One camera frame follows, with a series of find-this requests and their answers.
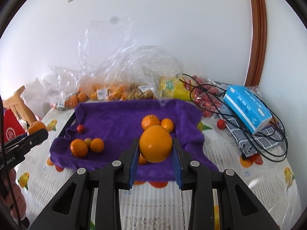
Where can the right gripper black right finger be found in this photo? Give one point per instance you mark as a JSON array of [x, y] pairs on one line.
[[239, 208]]

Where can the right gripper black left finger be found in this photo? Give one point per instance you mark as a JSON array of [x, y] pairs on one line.
[[71, 207]]

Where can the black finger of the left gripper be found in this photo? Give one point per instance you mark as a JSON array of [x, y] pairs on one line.
[[25, 142]]

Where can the small orange tangerine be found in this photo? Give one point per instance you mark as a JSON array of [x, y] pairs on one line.
[[36, 126]]

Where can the small red tomato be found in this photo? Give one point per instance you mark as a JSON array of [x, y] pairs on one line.
[[80, 129]]

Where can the greenish small kumquat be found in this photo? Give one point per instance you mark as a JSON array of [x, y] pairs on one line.
[[88, 142]]

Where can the small orange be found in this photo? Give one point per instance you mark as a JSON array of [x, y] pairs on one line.
[[97, 145]]

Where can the large orange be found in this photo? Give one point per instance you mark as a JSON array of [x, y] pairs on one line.
[[155, 144]]

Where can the small mandarin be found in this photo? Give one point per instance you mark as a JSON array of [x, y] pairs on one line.
[[167, 124]]

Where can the big mandarin with stem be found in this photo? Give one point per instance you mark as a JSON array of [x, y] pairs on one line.
[[150, 120]]

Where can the bag of red fruits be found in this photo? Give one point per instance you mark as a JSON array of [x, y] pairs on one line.
[[206, 95]]

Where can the left hand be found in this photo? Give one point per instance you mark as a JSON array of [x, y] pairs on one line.
[[20, 200]]

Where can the red paper bag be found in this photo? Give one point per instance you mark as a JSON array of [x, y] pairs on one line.
[[12, 127]]

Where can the black tray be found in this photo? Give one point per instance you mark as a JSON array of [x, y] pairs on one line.
[[67, 125]]

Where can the wooden chair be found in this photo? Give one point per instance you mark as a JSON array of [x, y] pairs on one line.
[[16, 104]]

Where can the white plastic bag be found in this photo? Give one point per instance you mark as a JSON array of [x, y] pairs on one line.
[[33, 97]]

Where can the grey checked cloth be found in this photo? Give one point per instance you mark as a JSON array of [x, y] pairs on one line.
[[271, 142]]

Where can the clear bag of tangerines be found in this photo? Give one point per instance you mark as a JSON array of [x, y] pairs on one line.
[[65, 91]]

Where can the purple towel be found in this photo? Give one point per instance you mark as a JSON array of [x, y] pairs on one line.
[[118, 123]]

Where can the small red fruit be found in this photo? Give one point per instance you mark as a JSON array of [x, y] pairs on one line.
[[221, 124]]

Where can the blue tissue pack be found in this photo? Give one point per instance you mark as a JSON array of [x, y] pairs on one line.
[[249, 108]]

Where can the clear bag of kumquats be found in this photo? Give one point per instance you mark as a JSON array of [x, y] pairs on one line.
[[111, 61]]

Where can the yellow snack bag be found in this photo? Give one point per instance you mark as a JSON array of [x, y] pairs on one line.
[[175, 88]]

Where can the brown wooden door frame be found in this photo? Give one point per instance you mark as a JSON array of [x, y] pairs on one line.
[[258, 43]]

